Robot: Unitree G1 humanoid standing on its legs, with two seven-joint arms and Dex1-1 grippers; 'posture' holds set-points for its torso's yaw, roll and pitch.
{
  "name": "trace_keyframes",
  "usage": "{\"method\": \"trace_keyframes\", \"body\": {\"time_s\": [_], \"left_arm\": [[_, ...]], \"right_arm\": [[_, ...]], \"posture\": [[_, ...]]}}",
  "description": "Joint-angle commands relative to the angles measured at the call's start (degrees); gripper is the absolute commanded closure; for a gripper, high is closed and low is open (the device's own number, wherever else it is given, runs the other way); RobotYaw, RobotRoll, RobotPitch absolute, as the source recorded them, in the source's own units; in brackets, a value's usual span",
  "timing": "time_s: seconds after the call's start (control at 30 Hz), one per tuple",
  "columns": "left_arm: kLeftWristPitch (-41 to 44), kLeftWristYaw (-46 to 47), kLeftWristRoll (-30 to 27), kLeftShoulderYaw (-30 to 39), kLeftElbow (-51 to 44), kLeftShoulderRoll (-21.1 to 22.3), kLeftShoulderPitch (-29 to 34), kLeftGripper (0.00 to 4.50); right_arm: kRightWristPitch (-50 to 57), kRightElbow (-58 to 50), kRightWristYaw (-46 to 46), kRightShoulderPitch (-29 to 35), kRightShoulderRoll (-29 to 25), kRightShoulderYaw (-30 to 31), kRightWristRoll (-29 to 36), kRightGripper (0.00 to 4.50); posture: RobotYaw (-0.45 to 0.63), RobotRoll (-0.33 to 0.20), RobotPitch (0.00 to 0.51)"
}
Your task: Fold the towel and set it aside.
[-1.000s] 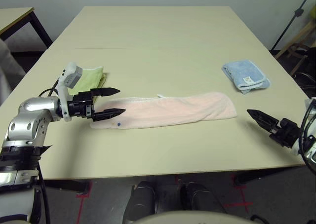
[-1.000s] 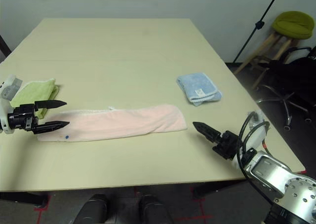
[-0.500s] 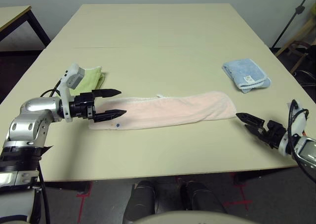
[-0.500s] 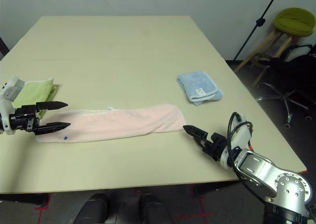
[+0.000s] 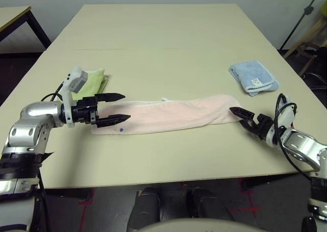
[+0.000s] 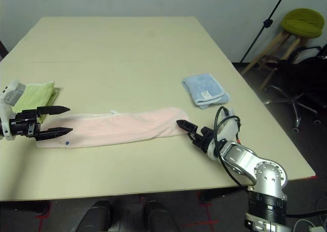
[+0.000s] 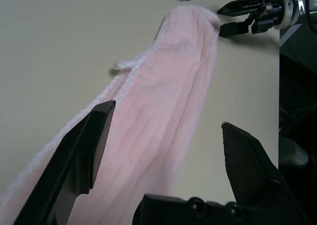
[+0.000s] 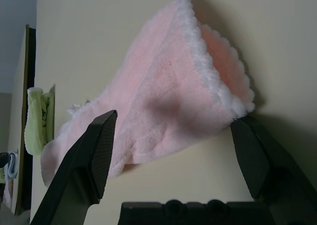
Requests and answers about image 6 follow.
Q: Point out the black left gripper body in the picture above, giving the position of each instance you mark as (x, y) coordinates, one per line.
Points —
(24, 124)

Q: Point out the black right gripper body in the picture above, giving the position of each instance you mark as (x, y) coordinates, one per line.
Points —
(204, 138)

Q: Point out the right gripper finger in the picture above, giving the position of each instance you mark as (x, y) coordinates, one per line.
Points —
(187, 126)
(193, 135)

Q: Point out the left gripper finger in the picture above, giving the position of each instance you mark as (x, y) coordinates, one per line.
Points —
(51, 110)
(53, 133)

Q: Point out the pink terry towel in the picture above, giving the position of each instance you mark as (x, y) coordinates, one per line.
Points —
(115, 129)

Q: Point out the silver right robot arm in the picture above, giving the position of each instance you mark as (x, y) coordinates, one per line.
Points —
(268, 175)

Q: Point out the green folded towel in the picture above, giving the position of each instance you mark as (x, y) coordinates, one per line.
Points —
(35, 94)

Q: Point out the blue folded towel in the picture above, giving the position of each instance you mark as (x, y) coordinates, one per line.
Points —
(201, 86)

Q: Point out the black table foot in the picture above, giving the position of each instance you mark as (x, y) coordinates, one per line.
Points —
(219, 193)
(23, 207)

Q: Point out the black robot right foot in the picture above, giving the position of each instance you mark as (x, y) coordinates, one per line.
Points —
(161, 216)

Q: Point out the black robot foot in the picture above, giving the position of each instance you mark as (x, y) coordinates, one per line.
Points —
(94, 216)
(161, 216)

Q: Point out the black robot left foot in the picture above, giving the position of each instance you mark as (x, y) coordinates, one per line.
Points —
(94, 216)

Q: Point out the black office chair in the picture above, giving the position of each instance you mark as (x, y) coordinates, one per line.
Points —
(299, 78)

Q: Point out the black tripod stand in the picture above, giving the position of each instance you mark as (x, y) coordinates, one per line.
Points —
(267, 23)

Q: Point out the wooden stool green cushion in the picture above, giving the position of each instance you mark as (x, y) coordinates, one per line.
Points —
(302, 22)

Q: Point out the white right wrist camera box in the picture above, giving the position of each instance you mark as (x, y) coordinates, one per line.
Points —
(230, 129)

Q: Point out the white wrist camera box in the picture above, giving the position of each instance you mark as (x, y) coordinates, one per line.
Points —
(230, 129)
(10, 94)

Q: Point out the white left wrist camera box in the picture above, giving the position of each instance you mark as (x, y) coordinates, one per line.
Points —
(10, 94)

